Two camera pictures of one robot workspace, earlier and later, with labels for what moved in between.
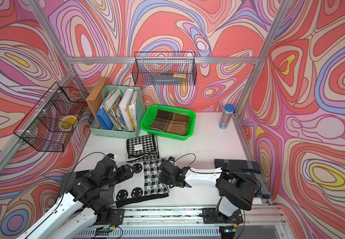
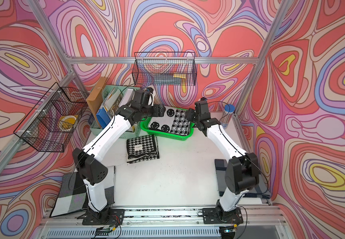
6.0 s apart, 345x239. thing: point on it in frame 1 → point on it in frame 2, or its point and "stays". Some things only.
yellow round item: x=66 y=122 stays
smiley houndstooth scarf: x=143 y=185 → x=175 y=120
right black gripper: x=162 y=179 → x=189 y=113
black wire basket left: x=49 y=124 stays
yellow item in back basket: x=179 y=75 stays
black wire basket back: x=177 y=68 stays
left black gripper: x=123 y=177 → x=160 y=111
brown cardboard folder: x=94 y=99 stays
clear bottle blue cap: x=224 y=121 stays
